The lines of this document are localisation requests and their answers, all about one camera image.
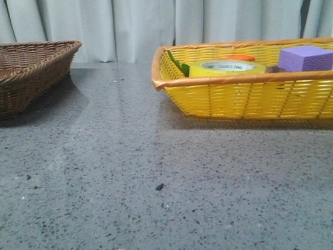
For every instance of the yellow packing tape roll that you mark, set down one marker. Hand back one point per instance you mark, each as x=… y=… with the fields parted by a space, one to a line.
x=225 y=67

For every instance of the small black debris crumb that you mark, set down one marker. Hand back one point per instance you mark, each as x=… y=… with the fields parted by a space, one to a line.
x=159 y=187

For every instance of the orange toy carrot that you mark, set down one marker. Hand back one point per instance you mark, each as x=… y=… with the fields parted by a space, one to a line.
x=184 y=68

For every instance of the white curtain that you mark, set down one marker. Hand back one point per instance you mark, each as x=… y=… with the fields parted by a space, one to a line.
x=131 y=31

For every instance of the brown lumpy object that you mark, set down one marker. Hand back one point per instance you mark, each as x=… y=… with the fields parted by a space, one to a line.
x=274 y=69

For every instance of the yellow woven basket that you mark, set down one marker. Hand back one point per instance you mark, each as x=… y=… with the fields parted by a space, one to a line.
x=284 y=95

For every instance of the brown wicker basket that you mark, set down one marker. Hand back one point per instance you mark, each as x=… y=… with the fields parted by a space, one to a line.
x=30 y=69

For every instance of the purple foam block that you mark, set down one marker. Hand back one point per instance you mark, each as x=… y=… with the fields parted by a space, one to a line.
x=305 y=58

